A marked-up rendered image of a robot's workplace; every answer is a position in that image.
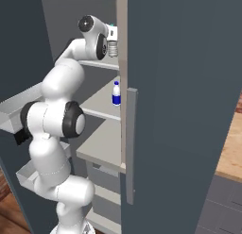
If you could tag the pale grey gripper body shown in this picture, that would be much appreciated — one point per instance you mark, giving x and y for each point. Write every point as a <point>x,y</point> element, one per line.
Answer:
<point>113,49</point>

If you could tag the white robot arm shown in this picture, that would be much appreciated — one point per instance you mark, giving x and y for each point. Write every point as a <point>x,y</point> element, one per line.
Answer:
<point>50,118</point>

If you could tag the thin grey freezer shelf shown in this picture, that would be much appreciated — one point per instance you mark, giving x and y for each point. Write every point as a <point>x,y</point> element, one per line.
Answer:
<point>100,64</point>

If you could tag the grey freezer cabinet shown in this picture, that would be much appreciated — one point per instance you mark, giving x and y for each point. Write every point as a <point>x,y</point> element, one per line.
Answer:
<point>63,17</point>

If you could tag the dark grey fridge door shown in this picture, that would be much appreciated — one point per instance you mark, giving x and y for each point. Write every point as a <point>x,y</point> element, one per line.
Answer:
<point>182,86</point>

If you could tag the dark grey freezer door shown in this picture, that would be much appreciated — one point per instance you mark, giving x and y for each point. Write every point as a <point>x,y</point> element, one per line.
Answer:
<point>19,39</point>

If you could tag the wide grey freezer shelf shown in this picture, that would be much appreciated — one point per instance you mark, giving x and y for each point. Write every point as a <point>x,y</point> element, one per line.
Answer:
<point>100,143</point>

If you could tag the grey freezer drawer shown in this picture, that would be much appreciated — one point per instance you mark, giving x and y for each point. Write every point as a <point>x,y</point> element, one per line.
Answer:
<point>107,181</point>
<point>107,209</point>

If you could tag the small grey door bin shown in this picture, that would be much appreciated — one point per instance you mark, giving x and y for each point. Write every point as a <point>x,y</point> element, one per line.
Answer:
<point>26,178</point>

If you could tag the blue label water bottle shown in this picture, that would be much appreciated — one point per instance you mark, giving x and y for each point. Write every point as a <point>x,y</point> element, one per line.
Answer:
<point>116,99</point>

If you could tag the grey base cupboards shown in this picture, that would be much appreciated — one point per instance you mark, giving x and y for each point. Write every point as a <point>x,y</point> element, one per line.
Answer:
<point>223,209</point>

